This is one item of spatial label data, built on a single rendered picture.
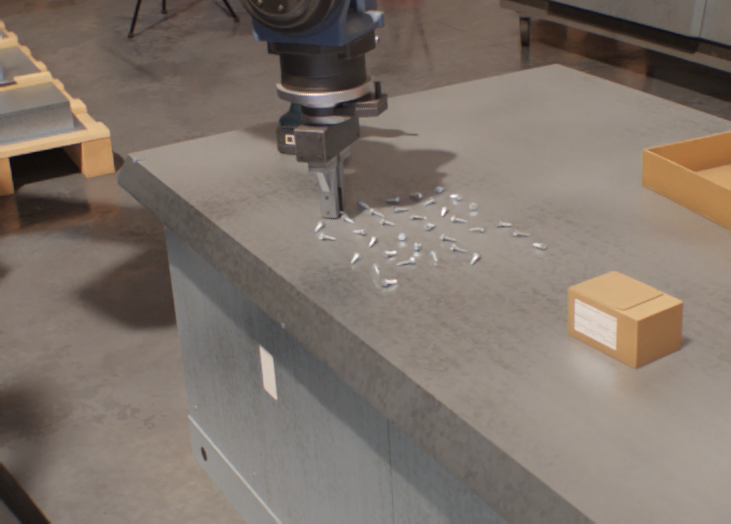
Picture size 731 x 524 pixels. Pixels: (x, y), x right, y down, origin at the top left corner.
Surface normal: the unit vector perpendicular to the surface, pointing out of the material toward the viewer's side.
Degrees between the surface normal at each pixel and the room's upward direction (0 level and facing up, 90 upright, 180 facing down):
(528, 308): 0
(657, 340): 90
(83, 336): 0
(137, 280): 0
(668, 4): 78
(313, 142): 90
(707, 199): 90
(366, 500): 90
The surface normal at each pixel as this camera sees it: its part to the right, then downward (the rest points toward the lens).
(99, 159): 0.41, 0.33
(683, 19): -0.88, 0.04
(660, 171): -0.92, 0.21
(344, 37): 0.88, 0.14
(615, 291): -0.07, -0.92
